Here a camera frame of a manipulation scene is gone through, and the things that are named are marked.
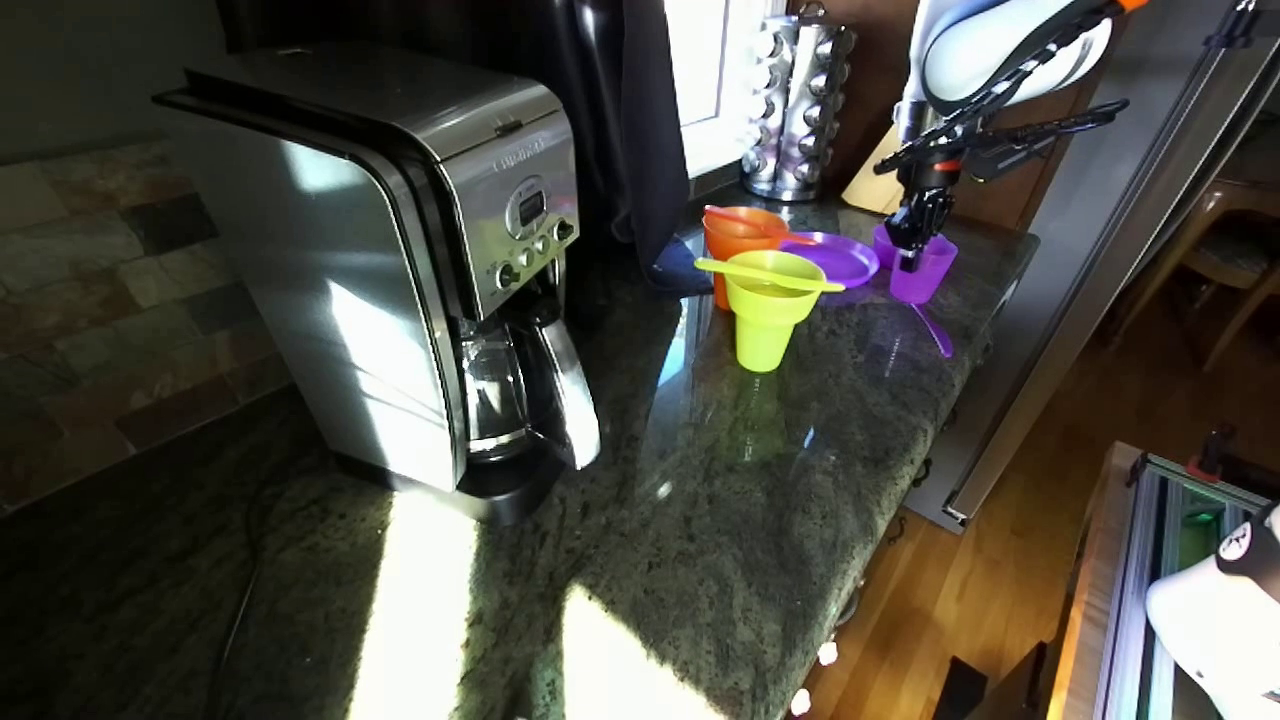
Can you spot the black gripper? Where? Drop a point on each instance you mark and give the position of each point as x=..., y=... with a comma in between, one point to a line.
x=926, y=180

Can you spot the purple plastic cup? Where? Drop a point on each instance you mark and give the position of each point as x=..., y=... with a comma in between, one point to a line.
x=926, y=286

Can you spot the purple plastic knife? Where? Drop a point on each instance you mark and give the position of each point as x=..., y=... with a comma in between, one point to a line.
x=934, y=328

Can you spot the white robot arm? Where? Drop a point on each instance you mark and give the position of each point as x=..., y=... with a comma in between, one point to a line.
x=992, y=52

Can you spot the wooden knife block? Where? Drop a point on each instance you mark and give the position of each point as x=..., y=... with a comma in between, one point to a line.
x=875, y=184

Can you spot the purple plastic plate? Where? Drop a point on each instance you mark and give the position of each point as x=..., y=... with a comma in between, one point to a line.
x=847, y=262

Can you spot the yellow-green plastic utensil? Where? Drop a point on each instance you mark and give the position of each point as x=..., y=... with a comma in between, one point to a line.
x=774, y=277

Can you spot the stainless steel appliance panel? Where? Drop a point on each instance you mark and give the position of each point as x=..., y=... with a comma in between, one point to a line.
x=1067, y=335

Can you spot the yellow-green plastic cup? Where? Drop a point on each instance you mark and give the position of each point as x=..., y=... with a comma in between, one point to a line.
x=763, y=326

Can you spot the orange plastic cup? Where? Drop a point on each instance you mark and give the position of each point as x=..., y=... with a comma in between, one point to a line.
x=735, y=234

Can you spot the blue plastic plate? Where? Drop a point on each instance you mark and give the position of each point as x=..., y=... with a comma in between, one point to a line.
x=677, y=264

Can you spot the wooden chair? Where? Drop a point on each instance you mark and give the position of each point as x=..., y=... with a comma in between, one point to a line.
x=1233, y=255

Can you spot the white cabinet knob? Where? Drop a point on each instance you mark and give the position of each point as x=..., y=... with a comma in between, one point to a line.
x=802, y=702
x=831, y=652

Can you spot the glass coffee carafe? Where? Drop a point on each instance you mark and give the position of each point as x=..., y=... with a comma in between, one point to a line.
x=501, y=386

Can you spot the black floor object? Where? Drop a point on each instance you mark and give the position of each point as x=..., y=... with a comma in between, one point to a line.
x=992, y=686

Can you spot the silver drip coffee maker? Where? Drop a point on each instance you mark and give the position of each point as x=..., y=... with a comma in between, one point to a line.
x=332, y=264

